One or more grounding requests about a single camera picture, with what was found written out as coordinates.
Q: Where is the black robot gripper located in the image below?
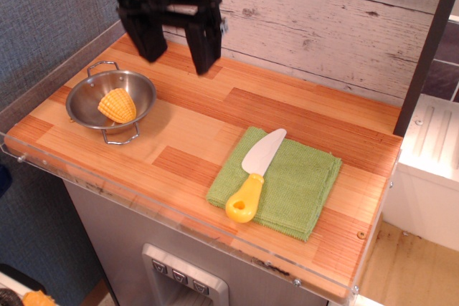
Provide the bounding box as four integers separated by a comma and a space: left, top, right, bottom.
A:
118, 0, 228, 75

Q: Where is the yellow handled toy knife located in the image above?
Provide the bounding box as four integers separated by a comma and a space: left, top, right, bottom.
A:
225, 128, 287, 223

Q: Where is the green folded cloth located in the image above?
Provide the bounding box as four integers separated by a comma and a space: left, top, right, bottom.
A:
206, 127, 342, 242

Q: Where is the yellow toy corn cob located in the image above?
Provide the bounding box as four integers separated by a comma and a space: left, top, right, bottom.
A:
98, 88, 137, 124

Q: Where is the clear acrylic edge guard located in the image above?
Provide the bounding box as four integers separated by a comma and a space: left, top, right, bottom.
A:
4, 124, 402, 305

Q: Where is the grey toy cabinet body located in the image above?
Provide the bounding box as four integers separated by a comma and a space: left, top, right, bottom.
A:
65, 182, 326, 305

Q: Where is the silver toy fridge dispenser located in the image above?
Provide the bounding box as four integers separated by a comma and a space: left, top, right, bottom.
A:
142, 243, 230, 305

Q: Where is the white toy sink unit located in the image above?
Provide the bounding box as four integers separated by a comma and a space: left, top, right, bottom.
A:
382, 14, 459, 253

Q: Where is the orange toy at corner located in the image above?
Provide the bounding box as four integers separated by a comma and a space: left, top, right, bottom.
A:
22, 290, 57, 306

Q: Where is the steel bowl with handles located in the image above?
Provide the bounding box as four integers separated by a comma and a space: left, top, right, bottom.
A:
66, 61, 156, 145

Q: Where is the dark right vertical post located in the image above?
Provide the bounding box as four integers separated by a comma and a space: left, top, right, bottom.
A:
393, 0, 455, 137

